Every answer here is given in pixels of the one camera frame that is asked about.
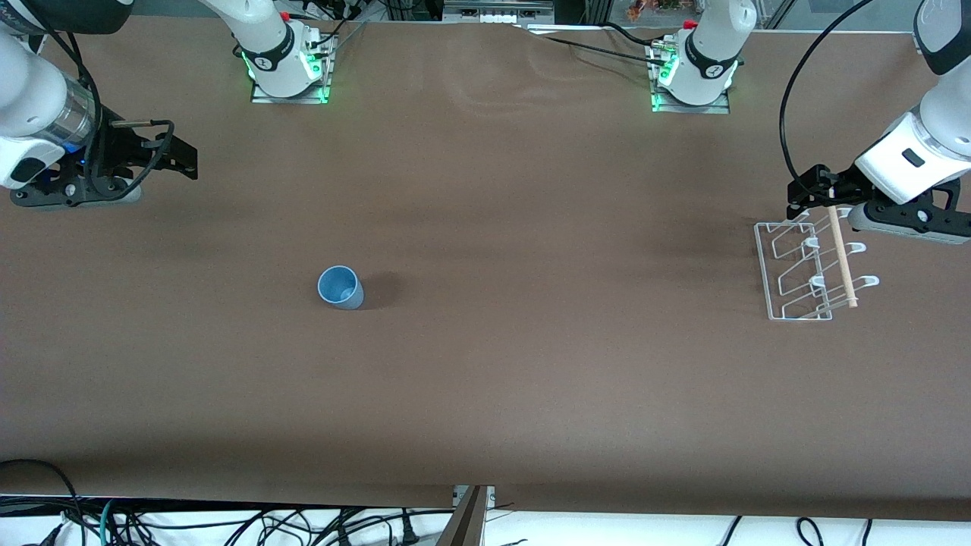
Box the thick black looped cable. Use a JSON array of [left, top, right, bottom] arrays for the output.
[[0, 458, 86, 546]]

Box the green cable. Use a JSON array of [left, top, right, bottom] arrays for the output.
[[97, 498, 124, 546]]

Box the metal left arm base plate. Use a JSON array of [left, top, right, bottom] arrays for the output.
[[651, 42, 731, 115]]

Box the wooden dowel rod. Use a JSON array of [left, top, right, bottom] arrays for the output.
[[826, 186, 859, 309]]

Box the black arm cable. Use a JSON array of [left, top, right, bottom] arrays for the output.
[[780, 0, 875, 199], [30, 8, 177, 199]]

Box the light blue plastic cup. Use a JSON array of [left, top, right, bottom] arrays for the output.
[[317, 265, 365, 311]]

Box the white wire cup rack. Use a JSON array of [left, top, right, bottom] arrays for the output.
[[754, 205, 881, 321]]

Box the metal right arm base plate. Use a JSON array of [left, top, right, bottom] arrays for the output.
[[250, 34, 332, 105]]

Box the grey power strip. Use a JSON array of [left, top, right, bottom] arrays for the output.
[[444, 0, 555, 24]]

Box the black cable on table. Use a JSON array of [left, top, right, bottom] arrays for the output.
[[523, 25, 670, 66]]

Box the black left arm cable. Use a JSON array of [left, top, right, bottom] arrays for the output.
[[780, 0, 875, 199]]

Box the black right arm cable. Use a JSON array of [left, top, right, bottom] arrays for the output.
[[30, 8, 177, 199]]

